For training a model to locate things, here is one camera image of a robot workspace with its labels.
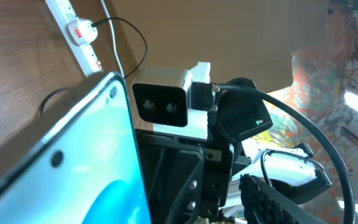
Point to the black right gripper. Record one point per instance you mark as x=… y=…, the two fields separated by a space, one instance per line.
x=185 y=178

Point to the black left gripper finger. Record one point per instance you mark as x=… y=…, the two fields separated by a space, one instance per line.
x=263 y=204

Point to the Galaxy smartphone with cyan screen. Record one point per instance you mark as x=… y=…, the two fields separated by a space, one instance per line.
x=78 y=162

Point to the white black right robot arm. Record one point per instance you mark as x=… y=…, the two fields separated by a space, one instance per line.
x=237 y=114

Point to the white USB charger plug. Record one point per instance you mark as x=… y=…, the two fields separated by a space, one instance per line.
x=82 y=31

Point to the person in colourful shirt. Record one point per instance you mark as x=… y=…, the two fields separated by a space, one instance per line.
x=321 y=75

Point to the white power strip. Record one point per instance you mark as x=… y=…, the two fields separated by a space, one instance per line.
x=63 y=12

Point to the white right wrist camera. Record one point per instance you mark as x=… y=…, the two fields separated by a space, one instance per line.
x=163 y=98

